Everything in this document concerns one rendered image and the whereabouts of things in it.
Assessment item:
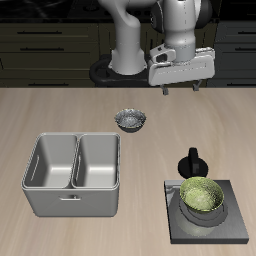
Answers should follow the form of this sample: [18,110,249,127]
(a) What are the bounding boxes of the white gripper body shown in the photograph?
[147,47,216,87]

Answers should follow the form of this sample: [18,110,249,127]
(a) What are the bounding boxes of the round black stove knob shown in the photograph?
[177,147,210,179]

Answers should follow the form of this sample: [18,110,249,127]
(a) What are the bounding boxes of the green bowl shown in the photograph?
[179,176,225,214]

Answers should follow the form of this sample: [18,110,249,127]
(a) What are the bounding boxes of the flat dark grey stove plate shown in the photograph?
[163,179,250,245]

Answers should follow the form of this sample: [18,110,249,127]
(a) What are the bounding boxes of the small grey fluted dish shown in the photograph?
[114,107,147,133]

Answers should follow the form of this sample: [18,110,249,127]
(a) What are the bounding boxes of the dark kitchen cupboards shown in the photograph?
[0,0,256,89]

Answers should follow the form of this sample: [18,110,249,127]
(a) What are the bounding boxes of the white two-bin basket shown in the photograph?
[21,132,122,218]

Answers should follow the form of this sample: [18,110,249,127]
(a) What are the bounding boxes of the flat black base plate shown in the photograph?
[88,53,152,85]

